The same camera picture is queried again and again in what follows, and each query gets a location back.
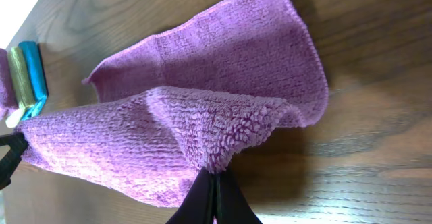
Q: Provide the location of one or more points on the purple microfiber cloth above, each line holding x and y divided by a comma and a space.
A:
186, 99

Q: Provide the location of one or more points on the folded yellow-green cloth in stack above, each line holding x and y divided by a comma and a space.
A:
21, 86

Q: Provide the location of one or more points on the folded blue cloth in stack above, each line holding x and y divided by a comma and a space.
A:
36, 73

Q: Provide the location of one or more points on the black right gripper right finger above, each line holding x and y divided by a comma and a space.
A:
231, 205

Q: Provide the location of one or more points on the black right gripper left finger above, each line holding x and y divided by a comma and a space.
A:
197, 207

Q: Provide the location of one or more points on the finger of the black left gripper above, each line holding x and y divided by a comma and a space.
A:
17, 146

